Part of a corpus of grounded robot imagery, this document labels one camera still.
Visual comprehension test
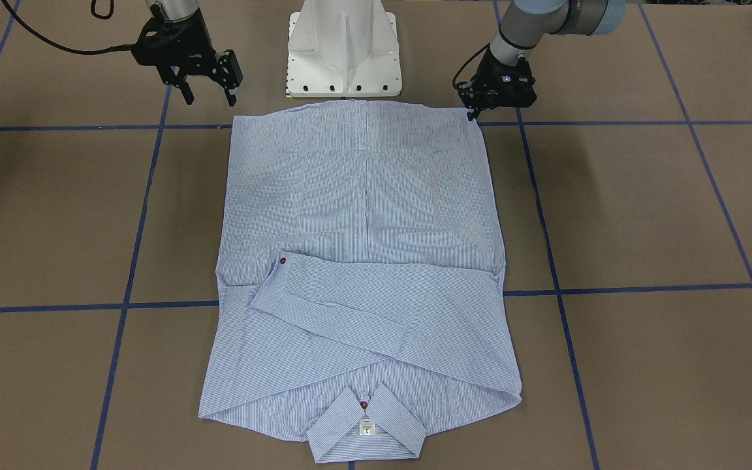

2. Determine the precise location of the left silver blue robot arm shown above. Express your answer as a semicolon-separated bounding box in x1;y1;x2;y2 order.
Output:
452;1;627;120

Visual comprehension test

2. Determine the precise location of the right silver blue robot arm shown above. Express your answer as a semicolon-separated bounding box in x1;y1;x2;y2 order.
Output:
131;1;243;107

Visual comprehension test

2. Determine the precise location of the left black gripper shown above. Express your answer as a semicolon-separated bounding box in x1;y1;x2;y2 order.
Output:
458;51;537;121

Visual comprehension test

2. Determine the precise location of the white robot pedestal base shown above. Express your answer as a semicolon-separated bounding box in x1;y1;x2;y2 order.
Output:
285;1;403;99

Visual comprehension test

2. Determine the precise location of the light blue striped shirt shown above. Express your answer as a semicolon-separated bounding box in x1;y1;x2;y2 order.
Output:
198;99;522;463

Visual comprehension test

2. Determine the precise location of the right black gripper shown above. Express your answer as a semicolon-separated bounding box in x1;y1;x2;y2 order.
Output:
132;17;243;107

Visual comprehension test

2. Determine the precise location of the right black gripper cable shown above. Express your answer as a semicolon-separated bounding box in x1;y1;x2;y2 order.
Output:
1;0;138;56

